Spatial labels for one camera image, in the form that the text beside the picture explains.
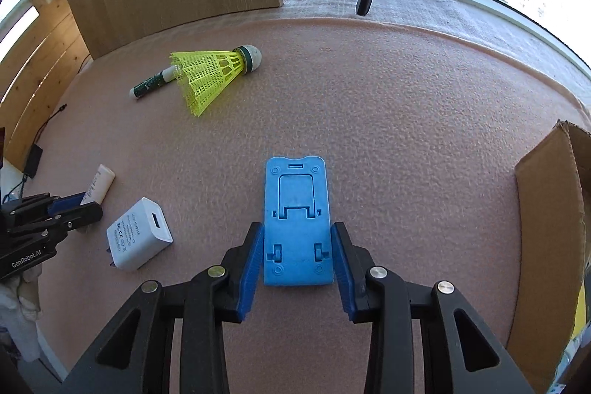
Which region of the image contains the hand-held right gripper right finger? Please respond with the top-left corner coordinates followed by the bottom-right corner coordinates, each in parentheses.
top-left (331, 222), bottom-right (536, 394)

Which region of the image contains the thin black adapter cable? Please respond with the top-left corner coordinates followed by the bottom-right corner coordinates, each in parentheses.
top-left (33, 103), bottom-right (68, 148)

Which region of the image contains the person's left hand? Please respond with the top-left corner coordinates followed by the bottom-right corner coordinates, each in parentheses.
top-left (0, 264), bottom-right (43, 363)

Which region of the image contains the green speckled pen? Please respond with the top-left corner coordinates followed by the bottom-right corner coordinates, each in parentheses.
top-left (130, 68), bottom-right (178, 100)

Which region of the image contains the brown cardboard box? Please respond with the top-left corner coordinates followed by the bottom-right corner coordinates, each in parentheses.
top-left (507, 119), bottom-right (591, 394)

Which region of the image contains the small white tube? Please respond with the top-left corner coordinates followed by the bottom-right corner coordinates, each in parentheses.
top-left (79, 164), bottom-right (116, 206)

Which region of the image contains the white charger plug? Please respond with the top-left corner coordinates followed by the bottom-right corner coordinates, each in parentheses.
top-left (106, 197), bottom-right (174, 271)

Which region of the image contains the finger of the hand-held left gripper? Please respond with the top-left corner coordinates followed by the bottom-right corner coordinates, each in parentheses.
top-left (7, 202), bottom-right (103, 240)
top-left (0, 192), bottom-right (88, 223)

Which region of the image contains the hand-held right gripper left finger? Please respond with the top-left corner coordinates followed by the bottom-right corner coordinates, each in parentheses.
top-left (60, 222), bottom-right (265, 394)

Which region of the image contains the blue phone stand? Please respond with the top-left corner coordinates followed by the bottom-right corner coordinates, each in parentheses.
top-left (264, 155), bottom-right (334, 287)

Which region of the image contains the wooden slat panel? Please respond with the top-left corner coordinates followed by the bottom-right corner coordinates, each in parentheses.
top-left (0, 0), bottom-right (93, 173)

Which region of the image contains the yellow plastic shuttlecock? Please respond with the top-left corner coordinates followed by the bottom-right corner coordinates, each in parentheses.
top-left (169, 44), bottom-right (263, 118)

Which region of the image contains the small black adapter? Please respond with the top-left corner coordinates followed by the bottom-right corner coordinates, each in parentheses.
top-left (24, 145), bottom-right (44, 179)

